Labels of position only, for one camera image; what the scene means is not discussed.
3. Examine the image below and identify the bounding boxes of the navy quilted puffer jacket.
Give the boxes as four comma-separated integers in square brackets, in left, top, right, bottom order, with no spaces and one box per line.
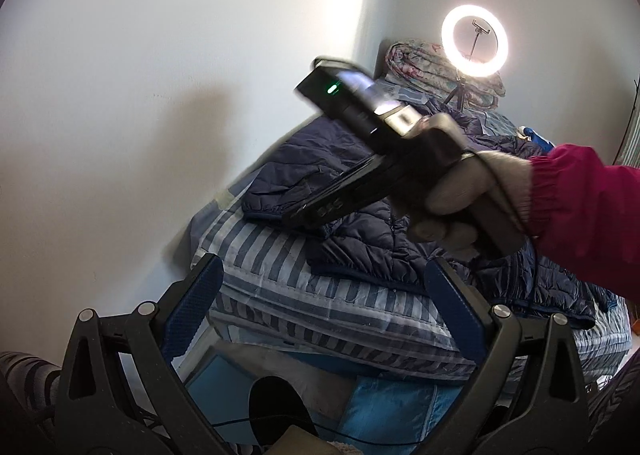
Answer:
[242,116,617,329]

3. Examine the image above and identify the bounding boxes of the right gloved hand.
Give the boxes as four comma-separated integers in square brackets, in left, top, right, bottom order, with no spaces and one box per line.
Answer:
[408,150,533,261]

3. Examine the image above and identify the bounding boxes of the folded floral quilt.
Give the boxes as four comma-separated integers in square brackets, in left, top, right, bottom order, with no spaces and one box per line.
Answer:
[384,40,506,110]

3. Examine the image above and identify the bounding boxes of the bright blue jacket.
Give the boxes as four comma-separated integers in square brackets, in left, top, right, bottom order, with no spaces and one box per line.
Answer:
[518,126,555,152]

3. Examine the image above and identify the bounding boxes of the striped blue bed mattress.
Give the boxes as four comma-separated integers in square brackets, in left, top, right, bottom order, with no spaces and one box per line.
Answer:
[186,73,634,386]

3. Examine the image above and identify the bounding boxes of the blue storage box under bed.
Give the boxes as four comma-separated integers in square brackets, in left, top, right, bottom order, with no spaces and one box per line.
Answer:
[186,342,460,454]

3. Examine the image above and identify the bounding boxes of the ring light on tripod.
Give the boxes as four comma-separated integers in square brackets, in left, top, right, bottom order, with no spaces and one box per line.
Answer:
[440,4,510,109]

